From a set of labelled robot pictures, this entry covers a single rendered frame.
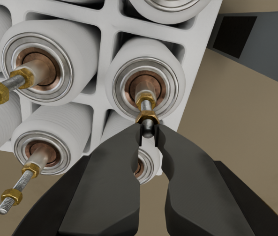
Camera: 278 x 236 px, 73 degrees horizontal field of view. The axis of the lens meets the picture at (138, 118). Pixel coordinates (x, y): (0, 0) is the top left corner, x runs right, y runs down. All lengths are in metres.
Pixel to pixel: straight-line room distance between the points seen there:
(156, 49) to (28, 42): 0.13
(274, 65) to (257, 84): 0.29
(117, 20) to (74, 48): 0.08
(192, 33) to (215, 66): 0.23
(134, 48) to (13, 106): 0.23
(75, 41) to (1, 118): 0.17
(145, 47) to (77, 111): 0.16
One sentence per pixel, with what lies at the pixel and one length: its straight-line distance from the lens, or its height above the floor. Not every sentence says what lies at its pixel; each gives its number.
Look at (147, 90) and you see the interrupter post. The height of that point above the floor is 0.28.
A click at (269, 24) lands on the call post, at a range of 0.31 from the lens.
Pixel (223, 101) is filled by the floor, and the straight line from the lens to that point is 0.54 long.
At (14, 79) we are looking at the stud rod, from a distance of 0.20.
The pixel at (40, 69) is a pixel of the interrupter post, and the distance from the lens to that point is 0.22.
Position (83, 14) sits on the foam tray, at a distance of 0.29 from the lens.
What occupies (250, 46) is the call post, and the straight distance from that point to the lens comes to 0.32.
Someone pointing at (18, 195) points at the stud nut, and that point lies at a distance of 0.25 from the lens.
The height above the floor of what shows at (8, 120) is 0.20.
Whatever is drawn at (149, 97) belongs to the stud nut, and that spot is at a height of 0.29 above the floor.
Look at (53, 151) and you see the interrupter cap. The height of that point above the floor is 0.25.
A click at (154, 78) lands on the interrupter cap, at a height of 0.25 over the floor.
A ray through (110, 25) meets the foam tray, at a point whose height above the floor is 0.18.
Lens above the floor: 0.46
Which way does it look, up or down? 62 degrees down
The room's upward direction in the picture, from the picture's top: 179 degrees counter-clockwise
